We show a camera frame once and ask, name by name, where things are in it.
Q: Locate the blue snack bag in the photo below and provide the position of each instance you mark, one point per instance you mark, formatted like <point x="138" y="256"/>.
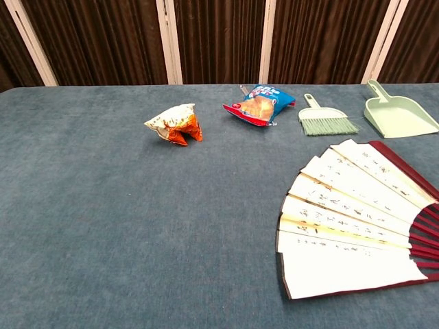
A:
<point x="260" y="106"/>

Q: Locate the paper folding fan red ribs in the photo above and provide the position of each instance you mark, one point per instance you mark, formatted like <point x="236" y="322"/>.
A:
<point x="343" y="240"/>

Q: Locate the green dustpan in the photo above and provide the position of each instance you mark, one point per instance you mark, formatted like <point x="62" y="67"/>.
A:
<point x="398" y="120"/>

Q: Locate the dark brown curtain panel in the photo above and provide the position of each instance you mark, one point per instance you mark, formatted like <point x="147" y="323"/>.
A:
<point x="219" y="41"/>
<point x="418" y="41"/>
<point x="322" y="41"/>
<point x="103" y="41"/>
<point x="13" y="58"/>

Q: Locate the crumpled orange white snack bag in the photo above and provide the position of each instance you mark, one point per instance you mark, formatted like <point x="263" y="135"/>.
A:
<point x="175" y="123"/>

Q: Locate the blue table mat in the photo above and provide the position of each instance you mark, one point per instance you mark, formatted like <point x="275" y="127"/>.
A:
<point x="137" y="222"/>

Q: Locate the white partition frame post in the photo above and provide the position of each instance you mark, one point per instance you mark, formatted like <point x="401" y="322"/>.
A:
<point x="169" y="41"/>
<point x="32" y="41"/>
<point x="384" y="41"/>
<point x="267" y="41"/>

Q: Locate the green hand brush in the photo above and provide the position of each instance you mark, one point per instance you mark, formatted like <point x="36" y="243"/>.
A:
<point x="326" y="123"/>

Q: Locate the clear pen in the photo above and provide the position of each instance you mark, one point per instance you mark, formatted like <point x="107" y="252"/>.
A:
<point x="243" y="90"/>

